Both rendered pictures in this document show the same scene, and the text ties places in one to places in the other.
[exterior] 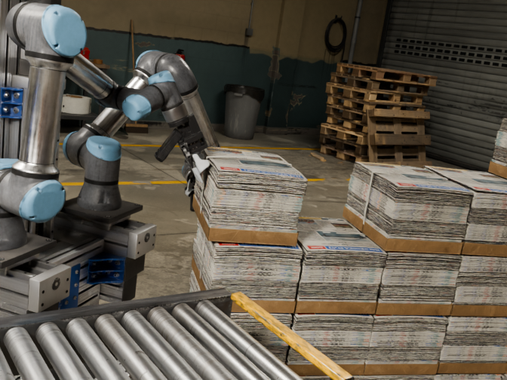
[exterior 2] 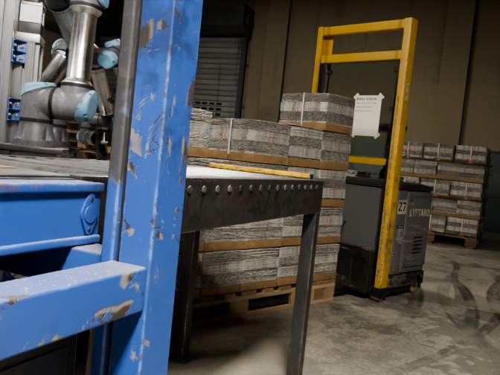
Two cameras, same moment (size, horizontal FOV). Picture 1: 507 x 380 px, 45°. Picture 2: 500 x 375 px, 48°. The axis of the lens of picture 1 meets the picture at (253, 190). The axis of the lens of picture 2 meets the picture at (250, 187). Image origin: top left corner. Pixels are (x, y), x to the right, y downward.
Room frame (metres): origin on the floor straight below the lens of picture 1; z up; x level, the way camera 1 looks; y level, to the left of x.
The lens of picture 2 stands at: (-0.60, 1.02, 0.86)
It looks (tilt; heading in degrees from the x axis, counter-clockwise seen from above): 3 degrees down; 330
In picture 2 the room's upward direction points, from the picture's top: 6 degrees clockwise
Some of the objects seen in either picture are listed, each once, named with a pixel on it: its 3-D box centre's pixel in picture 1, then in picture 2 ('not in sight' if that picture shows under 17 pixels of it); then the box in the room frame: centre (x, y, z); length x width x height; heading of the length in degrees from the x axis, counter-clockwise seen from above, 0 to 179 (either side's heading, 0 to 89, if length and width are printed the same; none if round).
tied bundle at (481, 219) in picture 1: (474, 210); (282, 146); (2.24, -0.83, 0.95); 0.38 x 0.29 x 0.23; 15
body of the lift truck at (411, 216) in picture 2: not in sight; (370, 231); (2.54, -1.89, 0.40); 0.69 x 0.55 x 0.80; 16
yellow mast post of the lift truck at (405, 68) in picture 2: not in sight; (393, 155); (2.12, -1.62, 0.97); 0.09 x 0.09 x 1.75; 16
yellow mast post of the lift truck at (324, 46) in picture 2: not in sight; (313, 148); (2.76, -1.44, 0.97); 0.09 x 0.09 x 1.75; 16
